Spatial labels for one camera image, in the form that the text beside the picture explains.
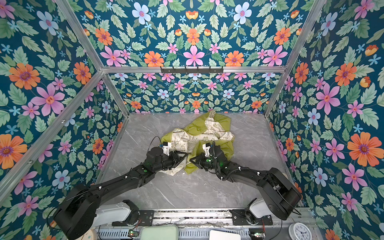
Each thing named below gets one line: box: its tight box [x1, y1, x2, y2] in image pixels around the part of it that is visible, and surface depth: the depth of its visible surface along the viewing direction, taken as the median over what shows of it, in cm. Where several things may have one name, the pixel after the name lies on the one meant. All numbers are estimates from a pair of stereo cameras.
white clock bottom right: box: [288, 222, 313, 240], surface depth 68 cm
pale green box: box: [139, 226, 179, 240], surface depth 69 cm
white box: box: [209, 230, 241, 240], surface depth 66 cm
